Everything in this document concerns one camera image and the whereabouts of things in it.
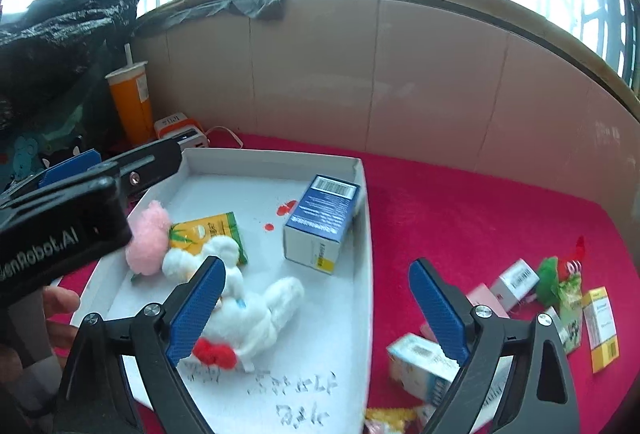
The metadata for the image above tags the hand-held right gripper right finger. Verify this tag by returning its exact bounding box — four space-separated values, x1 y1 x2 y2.
409 257 583 434

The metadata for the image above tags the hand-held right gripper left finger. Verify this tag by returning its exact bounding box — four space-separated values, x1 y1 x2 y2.
52 255 227 434

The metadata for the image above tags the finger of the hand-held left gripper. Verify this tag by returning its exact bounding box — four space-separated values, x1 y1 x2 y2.
10 148 103 195
100 138 184 205

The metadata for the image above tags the pink box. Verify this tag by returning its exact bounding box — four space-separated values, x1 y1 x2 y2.
419 283 511 340

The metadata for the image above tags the white blue box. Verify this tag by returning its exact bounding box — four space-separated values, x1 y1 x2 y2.
386 333 461 405

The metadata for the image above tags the white plush bunny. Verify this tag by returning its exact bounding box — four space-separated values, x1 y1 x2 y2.
162 235 306 372

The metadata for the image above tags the pink plush toy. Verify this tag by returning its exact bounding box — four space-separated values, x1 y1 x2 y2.
125 200 173 276

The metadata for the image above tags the small white box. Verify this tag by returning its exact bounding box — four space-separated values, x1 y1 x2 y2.
490 259 542 314

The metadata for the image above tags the yellow green packet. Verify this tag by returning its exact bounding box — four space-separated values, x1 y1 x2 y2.
167 212 249 265

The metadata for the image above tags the white cardboard tray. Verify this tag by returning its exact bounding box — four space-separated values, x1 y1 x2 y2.
59 146 376 434

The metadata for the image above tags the green red plush toy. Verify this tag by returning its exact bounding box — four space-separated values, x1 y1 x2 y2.
537 236 587 307

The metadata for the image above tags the yellow snack packet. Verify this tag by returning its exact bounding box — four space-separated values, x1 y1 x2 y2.
364 406 436 434

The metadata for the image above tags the green snack packet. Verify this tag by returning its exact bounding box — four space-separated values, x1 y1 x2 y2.
557 276 585 355

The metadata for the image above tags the blue medicine box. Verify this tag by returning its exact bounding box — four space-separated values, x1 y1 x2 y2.
283 174 365 276

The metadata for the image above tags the yellow white medicine box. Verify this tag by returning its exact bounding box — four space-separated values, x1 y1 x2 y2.
581 286 621 374

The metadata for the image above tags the person's left forearm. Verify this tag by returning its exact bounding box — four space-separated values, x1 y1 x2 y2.
0 349 63 420

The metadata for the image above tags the person's left hand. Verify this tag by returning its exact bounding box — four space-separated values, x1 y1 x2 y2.
42 288 82 357

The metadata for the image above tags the orange white charger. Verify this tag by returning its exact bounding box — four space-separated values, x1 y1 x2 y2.
154 114 210 150

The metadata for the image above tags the teal printed bag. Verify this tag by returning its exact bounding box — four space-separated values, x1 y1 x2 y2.
0 104 108 185

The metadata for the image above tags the orange drink cup with straw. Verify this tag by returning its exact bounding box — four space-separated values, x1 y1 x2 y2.
105 43 156 146

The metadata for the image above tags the magenta towel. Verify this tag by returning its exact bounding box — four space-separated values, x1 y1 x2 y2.
52 131 640 434

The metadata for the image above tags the black bag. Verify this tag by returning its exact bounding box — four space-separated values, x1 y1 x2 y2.
0 0 143 135

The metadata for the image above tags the white cable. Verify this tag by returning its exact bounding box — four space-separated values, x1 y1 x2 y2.
205 126 244 149

